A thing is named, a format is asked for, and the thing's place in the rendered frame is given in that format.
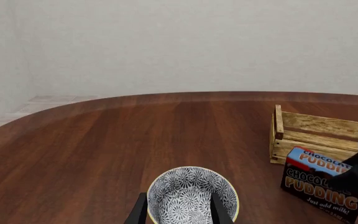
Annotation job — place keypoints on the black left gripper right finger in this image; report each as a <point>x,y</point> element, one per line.
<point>220,211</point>

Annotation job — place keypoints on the wooden slat tray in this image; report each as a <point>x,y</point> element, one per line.
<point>319,137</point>

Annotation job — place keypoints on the chocolate pudding box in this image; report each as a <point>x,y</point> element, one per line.
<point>309,184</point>

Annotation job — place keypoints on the black-and-white patterned bowl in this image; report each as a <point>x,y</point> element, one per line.
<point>182,193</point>

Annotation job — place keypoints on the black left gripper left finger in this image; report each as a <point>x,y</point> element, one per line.
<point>138,211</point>

